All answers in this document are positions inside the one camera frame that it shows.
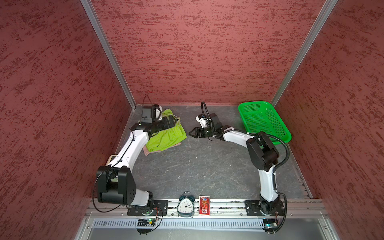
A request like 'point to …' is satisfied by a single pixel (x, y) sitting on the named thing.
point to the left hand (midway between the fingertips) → (170, 125)
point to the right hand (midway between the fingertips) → (192, 135)
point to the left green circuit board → (146, 222)
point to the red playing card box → (204, 205)
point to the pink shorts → (146, 151)
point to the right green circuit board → (270, 225)
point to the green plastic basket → (261, 117)
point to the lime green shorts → (173, 136)
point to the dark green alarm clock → (185, 207)
